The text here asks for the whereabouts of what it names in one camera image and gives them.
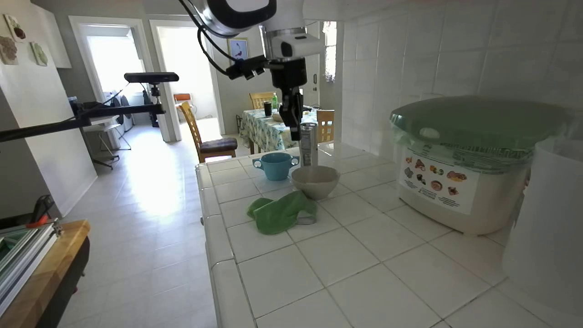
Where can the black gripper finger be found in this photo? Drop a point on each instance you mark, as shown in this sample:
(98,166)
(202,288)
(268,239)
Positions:
(284,110)
(295,108)

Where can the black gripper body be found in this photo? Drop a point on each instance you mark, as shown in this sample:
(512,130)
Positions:
(286,53)

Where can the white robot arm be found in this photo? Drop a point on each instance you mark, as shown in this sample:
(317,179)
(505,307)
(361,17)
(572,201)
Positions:
(228,19)

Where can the white bowl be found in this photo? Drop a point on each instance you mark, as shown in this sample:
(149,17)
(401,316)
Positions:
(315,181)

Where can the silver metal can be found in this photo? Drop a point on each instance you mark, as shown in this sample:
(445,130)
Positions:
(308,144)

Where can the dining table with tablecloth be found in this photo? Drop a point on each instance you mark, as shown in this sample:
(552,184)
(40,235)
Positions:
(264,133)

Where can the blue ceramic cup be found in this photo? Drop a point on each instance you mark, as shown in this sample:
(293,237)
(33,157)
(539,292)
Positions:
(275,166)

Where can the green cloth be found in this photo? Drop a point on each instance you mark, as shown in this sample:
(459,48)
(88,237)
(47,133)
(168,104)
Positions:
(277,215)

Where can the white appliance with green lid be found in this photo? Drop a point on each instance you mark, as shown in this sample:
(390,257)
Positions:
(463,161)

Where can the white cylindrical container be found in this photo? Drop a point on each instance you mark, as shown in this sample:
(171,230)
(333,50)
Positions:
(545,248)

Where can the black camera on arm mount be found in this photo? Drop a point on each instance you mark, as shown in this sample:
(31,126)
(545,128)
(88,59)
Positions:
(86,115)

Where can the wooden table with rail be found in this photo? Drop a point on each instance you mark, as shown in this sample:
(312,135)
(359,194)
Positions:
(40,265)

